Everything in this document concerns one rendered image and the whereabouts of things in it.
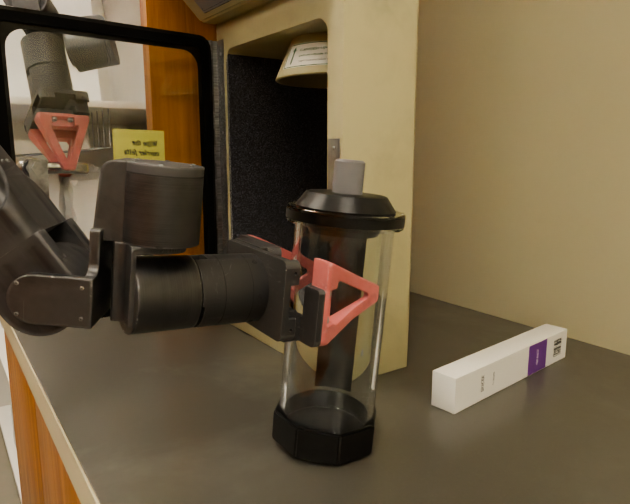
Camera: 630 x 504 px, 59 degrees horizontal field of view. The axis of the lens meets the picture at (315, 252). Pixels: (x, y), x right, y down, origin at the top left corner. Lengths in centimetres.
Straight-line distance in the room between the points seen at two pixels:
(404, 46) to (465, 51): 40
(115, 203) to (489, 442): 41
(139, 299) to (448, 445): 33
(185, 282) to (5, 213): 13
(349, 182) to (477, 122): 59
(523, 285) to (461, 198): 20
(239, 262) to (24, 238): 15
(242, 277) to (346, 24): 33
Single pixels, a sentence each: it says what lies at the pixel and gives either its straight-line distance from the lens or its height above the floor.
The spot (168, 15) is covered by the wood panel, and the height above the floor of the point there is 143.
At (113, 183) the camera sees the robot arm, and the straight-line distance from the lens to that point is 41.
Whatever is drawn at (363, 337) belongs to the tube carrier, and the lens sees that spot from 49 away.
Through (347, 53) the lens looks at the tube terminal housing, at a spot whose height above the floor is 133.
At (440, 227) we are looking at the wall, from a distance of 112.
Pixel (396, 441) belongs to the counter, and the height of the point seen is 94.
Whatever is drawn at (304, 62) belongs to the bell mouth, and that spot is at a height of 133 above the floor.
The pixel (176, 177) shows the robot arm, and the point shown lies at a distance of 39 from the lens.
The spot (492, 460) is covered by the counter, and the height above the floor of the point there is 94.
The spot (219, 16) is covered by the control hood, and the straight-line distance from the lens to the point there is 87.
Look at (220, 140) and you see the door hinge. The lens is 90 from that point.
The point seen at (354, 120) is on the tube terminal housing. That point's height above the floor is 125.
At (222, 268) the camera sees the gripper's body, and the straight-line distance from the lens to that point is 43.
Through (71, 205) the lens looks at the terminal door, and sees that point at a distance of 80.
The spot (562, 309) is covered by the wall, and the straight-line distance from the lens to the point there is 98.
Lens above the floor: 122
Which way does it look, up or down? 10 degrees down
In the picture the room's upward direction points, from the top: straight up
